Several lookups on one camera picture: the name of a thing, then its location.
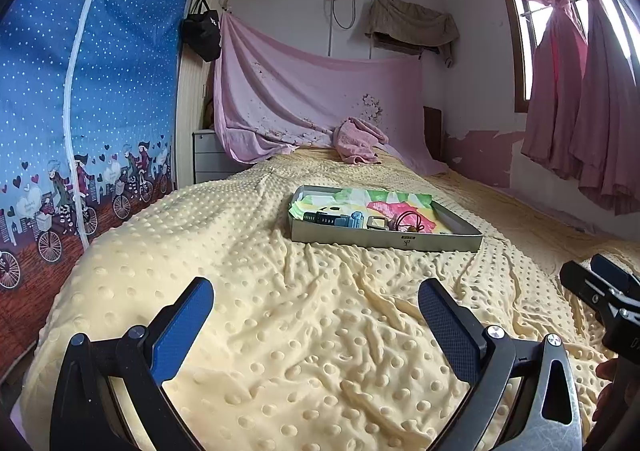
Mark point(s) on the person's right hand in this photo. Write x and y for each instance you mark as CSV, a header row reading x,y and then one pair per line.
x,y
607,381

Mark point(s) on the blue smartwatch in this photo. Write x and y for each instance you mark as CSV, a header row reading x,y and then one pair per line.
x,y
356,221

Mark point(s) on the blue printed wardrobe cover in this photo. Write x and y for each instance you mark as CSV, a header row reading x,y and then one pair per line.
x,y
40,106

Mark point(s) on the brown hanging cloth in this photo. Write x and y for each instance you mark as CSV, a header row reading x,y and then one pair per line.
x,y
410,23

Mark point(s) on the pink curtain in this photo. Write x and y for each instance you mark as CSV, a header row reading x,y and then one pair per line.
x,y
555,96
610,131

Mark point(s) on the pink towel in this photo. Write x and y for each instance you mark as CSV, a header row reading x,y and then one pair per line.
x,y
357,141

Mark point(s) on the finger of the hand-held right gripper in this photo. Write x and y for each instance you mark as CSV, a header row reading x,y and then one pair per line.
x,y
612,268
585,286

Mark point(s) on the black bag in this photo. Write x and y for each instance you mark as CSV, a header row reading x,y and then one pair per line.
x,y
202,33

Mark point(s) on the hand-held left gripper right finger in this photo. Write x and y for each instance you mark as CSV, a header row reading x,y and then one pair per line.
x,y
445,326

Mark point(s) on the brown board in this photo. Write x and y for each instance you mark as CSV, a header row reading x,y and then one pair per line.
x,y
433,131

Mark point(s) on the pink hanging sheet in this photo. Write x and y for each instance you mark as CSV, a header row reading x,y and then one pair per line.
x,y
300,91

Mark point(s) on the colourful printed cloth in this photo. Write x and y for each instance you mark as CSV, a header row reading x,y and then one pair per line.
x,y
390,201

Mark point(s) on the white drawer unit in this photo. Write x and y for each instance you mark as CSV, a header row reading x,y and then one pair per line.
x,y
207,156

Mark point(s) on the grey shallow box tray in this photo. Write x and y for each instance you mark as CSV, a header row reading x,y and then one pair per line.
x,y
350,237

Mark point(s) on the yellow dotted blanket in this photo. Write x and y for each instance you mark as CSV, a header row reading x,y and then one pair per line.
x,y
300,321

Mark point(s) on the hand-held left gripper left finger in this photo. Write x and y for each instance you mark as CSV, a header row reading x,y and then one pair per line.
x,y
180,331

